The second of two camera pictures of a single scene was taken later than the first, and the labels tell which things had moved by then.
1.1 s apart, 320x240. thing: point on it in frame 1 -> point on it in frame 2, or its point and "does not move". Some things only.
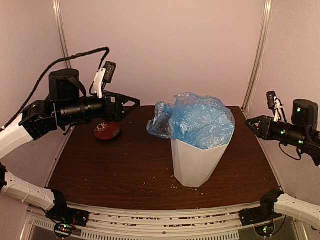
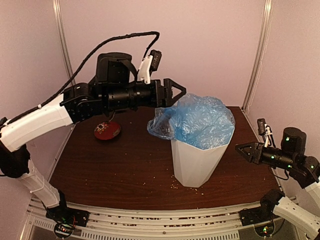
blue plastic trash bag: [199, 122] does not move
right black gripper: [264, 131] -> [256, 154]
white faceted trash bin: [194, 167] does not move
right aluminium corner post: [259, 56] does not move
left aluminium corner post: [61, 30] does not move
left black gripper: [117, 116] -> [165, 99]
